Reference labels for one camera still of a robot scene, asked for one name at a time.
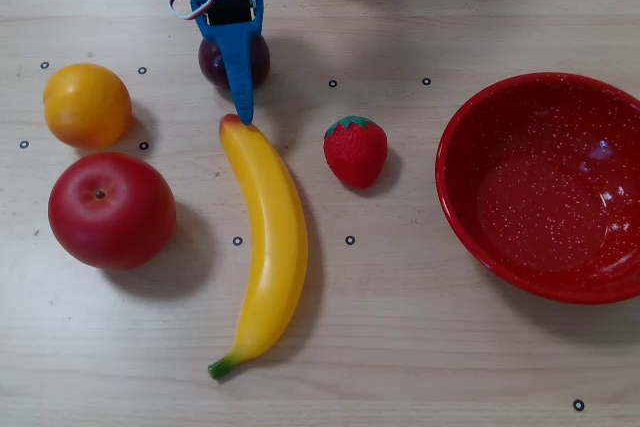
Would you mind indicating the red strawberry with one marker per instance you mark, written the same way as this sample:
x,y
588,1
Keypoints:
x,y
355,154

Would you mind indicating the yellow orange peach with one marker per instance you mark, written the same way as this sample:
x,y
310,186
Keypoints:
x,y
87,107

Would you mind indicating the red speckled bowl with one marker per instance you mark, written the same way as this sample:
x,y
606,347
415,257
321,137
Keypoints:
x,y
540,212

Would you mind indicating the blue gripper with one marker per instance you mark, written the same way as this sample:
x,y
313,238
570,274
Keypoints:
x,y
229,15

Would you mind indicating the dark purple plum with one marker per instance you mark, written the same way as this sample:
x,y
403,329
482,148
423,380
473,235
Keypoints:
x,y
260,63

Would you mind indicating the yellow banana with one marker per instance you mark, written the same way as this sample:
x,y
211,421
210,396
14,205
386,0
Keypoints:
x,y
270,227

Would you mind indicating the red apple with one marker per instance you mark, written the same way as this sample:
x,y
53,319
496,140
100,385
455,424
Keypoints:
x,y
112,212

